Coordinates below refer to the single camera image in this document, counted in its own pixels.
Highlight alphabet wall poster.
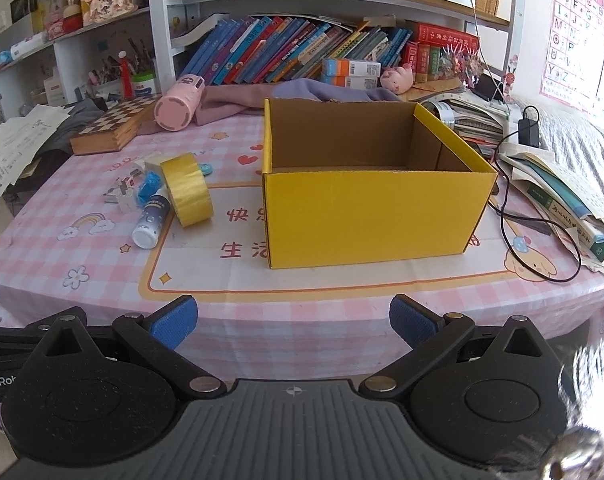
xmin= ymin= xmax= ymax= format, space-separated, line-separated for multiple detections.
xmin=539 ymin=0 xmax=604 ymax=111

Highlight pink checked desktop tablecloth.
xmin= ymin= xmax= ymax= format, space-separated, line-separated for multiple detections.
xmin=0 ymin=85 xmax=604 ymax=441

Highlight brown paper envelope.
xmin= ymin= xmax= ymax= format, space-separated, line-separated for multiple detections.
xmin=404 ymin=80 xmax=468 ymax=103

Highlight white power strip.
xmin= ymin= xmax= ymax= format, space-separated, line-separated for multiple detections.
xmin=499 ymin=142 xmax=553 ymax=158

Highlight red white bottle figurine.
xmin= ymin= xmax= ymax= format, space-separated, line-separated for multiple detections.
xmin=119 ymin=52 xmax=134 ymax=101

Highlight holder of pens and brushes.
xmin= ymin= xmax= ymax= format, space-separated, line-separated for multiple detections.
xmin=89 ymin=40 xmax=155 ymax=96

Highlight dark grey cloth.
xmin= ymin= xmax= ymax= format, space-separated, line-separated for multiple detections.
xmin=32 ymin=100 xmax=108 ymax=161

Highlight pink pig plush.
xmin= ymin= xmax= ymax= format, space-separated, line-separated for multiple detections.
xmin=380 ymin=65 xmax=415 ymax=95

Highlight pink purple cloth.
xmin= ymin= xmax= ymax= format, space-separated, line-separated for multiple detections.
xmin=194 ymin=79 xmax=413 ymax=126

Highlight blue plastic packet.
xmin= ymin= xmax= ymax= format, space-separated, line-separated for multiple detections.
xmin=137 ymin=171 xmax=164 ymax=208

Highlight white jar green lid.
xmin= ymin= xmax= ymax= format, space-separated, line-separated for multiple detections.
xmin=132 ymin=72 xmax=158 ymax=97

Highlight white green tape roll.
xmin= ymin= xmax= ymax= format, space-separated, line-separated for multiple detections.
xmin=422 ymin=101 xmax=455 ymax=126

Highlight orange blue white box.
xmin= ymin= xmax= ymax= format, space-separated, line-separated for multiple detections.
xmin=322 ymin=58 xmax=382 ymax=77
xmin=322 ymin=75 xmax=382 ymax=90

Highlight thick red book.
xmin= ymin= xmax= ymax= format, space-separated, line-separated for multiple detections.
xmin=413 ymin=22 xmax=479 ymax=56

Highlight silver metal bell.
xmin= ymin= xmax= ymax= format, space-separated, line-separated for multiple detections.
xmin=539 ymin=427 xmax=604 ymax=480

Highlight row of colourful books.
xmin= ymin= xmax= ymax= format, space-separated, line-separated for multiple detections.
xmin=179 ymin=16 xmax=413 ymax=86

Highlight printed paper sheets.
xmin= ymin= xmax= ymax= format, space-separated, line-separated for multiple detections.
xmin=0 ymin=105 xmax=73 ymax=198

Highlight white bottle blue label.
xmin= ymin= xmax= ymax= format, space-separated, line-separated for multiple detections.
xmin=132 ymin=192 xmax=174 ymax=250

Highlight black cable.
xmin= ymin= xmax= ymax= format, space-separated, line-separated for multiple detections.
xmin=489 ymin=130 xmax=583 ymax=283

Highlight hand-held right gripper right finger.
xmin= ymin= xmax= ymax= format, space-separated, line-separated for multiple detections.
xmin=361 ymin=296 xmax=553 ymax=402

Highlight small white carton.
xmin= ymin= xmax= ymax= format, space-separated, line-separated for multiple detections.
xmin=130 ymin=152 xmax=177 ymax=177

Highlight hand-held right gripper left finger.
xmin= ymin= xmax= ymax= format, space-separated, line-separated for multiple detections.
xmin=26 ymin=296 xmax=228 ymax=403

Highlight red and green upright books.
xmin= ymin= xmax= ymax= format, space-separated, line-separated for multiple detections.
xmin=402 ymin=42 xmax=450 ymax=83

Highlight black power adapter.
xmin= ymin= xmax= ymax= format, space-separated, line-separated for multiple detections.
xmin=518 ymin=105 xmax=542 ymax=148

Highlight white shelf unit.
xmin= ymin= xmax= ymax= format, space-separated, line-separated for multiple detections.
xmin=0 ymin=0 xmax=518 ymax=111

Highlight black charger with cable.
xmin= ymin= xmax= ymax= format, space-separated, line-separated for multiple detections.
xmin=497 ymin=142 xmax=604 ymax=276

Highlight yellow cardboard box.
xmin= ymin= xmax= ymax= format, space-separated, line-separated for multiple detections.
xmin=261 ymin=97 xmax=499 ymax=271

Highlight colourful paper flower bundle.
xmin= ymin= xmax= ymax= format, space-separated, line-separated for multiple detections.
xmin=434 ymin=45 xmax=485 ymax=81

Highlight white box red label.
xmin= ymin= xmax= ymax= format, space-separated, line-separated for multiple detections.
xmin=44 ymin=77 xmax=65 ymax=106

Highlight gold tape roll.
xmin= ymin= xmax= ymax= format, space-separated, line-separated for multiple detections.
xmin=160 ymin=155 xmax=215 ymax=228

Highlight wooden chess box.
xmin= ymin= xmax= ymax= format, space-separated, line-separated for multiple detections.
xmin=71 ymin=97 xmax=158 ymax=156

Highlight grey checked bedding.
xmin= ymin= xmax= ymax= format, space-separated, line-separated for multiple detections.
xmin=512 ymin=95 xmax=604 ymax=226

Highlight pink cylindrical cup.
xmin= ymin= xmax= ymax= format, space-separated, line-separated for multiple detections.
xmin=154 ymin=74 xmax=206 ymax=132

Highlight white fluffy fur trim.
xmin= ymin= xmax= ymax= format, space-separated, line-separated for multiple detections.
xmin=552 ymin=340 xmax=604 ymax=480

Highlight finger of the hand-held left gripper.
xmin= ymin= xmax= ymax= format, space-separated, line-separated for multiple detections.
xmin=0 ymin=321 xmax=50 ymax=356

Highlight small clear red item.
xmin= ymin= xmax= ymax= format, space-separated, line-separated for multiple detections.
xmin=103 ymin=174 xmax=144 ymax=212

